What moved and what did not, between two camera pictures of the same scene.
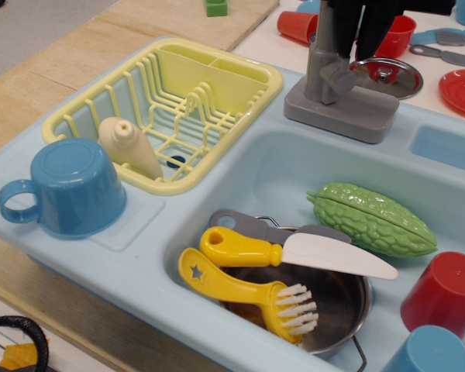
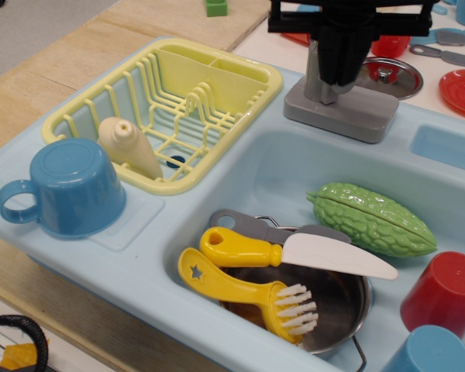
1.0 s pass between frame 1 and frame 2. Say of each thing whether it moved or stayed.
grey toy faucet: stayed
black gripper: moved
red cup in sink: stayed
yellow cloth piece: stayed
